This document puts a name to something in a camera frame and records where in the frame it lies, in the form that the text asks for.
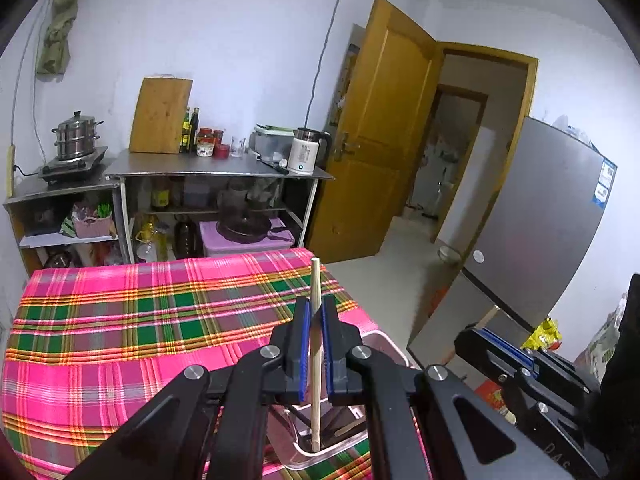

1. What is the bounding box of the dark glass jug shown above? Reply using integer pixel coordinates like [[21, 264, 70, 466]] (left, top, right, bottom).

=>
[[173, 214, 199, 256]]

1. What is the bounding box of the dark frying pan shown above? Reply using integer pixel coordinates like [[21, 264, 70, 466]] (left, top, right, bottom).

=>
[[215, 209, 294, 244]]

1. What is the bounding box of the metal door handle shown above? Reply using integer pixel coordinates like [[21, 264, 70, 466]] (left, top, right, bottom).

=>
[[332, 132, 364, 164]]

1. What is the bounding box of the yellow cooking oil bottle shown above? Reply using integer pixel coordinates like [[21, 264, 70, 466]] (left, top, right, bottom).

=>
[[134, 214, 169, 264]]

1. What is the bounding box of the white electric kettle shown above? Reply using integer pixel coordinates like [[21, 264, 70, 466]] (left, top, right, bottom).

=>
[[287, 127, 334, 176]]

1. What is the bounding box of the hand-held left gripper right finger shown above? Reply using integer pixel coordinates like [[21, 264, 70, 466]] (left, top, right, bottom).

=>
[[320, 294, 555, 480]]

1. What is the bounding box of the grey wall cable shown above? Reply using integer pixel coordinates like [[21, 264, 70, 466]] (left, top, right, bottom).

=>
[[305, 0, 347, 129]]

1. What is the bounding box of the black-handled knife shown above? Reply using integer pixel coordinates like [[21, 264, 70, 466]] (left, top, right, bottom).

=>
[[257, 152, 290, 175]]

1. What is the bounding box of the yellow-labelled bottle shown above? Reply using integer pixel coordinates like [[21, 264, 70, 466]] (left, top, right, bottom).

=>
[[151, 177, 170, 211]]

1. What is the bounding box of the red-lidded labelled jar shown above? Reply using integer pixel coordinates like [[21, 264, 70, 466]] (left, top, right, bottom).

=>
[[195, 128, 216, 158]]

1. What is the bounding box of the thin wall cable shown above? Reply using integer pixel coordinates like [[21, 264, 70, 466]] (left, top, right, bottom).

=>
[[10, 4, 54, 149]]

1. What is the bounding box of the grey refrigerator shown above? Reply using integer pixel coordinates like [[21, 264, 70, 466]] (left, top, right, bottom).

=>
[[407, 115, 619, 369]]

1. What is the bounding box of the purple storage box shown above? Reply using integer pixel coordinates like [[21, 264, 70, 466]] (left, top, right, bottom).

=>
[[198, 219, 296, 259]]

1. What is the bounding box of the yellow wooden door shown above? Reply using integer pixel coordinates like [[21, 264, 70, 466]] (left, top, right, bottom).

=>
[[304, 0, 446, 265]]

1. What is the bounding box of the black induction cooker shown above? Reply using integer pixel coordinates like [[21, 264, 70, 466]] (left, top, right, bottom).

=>
[[38, 146, 110, 190]]

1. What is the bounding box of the tall metal kitchen table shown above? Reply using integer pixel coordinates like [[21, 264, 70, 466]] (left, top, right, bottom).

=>
[[104, 148, 335, 262]]

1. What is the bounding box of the clear blender jug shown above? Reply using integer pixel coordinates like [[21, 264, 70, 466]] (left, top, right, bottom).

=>
[[217, 182, 251, 221]]

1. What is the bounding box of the pink plaid tablecloth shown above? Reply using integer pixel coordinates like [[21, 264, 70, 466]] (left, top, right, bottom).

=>
[[0, 247, 416, 480]]

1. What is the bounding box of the stainless steel steamer pot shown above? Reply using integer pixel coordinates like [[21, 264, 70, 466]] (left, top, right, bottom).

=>
[[51, 110, 105, 161]]

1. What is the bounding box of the hanging green cloth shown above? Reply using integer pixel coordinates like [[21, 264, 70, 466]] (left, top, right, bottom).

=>
[[34, 0, 89, 76]]

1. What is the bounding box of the wooden door frame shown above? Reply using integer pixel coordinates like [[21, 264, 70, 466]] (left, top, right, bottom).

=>
[[434, 42, 540, 243]]

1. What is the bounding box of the wooden cutting board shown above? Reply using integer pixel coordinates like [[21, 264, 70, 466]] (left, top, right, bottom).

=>
[[128, 76, 194, 155]]

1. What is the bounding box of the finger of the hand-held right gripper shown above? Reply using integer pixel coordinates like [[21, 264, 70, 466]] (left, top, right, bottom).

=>
[[476, 328, 594, 397], [454, 326, 552, 427]]

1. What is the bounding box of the plastic container with green lid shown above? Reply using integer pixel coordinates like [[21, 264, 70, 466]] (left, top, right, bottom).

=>
[[248, 123, 296, 161]]

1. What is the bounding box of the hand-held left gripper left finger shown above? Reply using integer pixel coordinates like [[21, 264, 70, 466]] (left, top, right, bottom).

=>
[[65, 296, 313, 480]]

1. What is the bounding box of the pink storage basket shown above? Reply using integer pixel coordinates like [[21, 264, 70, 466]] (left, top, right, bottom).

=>
[[72, 209, 114, 239]]

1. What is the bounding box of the red paper packet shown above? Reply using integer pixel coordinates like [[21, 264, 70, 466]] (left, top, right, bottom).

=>
[[474, 379, 507, 412]]

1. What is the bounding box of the yellow plastic bag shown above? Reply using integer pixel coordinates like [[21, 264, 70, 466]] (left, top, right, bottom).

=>
[[519, 317, 564, 351]]

